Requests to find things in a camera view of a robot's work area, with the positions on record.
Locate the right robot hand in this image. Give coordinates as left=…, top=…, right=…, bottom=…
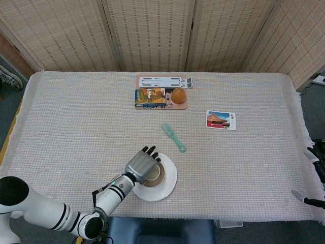
left=290, top=146, right=325, bottom=208

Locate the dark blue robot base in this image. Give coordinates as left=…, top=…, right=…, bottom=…
left=106, top=217, right=216, bottom=244

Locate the pink mat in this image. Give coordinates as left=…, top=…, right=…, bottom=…
left=134, top=75, right=188, bottom=110

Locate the blue snack box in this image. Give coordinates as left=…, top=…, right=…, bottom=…
left=134, top=87, right=167, bottom=107

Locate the orange jelly cup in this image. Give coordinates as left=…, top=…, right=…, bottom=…
left=170, top=87, right=187, bottom=105

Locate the green brush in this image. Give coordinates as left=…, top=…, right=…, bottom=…
left=161, top=123, right=187, bottom=153

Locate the beige bowl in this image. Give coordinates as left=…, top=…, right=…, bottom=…
left=142, top=164, right=166, bottom=188

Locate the woven beige tablecloth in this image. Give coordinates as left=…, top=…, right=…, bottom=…
left=0, top=71, right=325, bottom=222

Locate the white paper cup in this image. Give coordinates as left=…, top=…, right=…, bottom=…
left=146, top=165, right=162, bottom=181

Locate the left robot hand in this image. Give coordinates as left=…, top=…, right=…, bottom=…
left=124, top=145, right=162, bottom=184

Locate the grey white sneaker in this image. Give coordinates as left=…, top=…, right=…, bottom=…
left=0, top=65, right=23, bottom=91

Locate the white paper plate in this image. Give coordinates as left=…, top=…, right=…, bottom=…
left=132, top=153, right=178, bottom=202

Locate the clear plastic box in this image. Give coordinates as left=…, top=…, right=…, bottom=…
left=214, top=220, right=243, bottom=228

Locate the palace picture postcard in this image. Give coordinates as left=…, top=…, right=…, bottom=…
left=206, top=109, right=237, bottom=131

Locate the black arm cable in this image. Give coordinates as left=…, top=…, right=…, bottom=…
left=91, top=174, right=122, bottom=208

